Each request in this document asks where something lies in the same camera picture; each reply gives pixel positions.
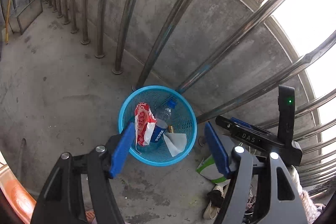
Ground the green white paper bag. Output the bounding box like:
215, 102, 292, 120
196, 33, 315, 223
196, 155, 230, 186

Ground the red white snack wrapper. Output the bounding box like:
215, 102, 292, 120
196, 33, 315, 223
134, 102, 157, 146

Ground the Pepsi plastic bottle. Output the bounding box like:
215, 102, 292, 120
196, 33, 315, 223
150, 99, 177, 144

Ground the white crumpled paper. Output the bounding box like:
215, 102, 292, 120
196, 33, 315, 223
163, 133, 187, 157

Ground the blue plastic waste basket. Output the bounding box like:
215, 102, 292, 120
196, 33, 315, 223
118, 85, 197, 166

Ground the beige shoe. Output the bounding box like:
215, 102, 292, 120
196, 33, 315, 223
203, 185, 228, 220

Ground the steel window railing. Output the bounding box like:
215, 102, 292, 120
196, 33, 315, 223
10, 0, 336, 188

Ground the yellow pole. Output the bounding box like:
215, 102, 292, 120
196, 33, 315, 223
5, 0, 19, 44

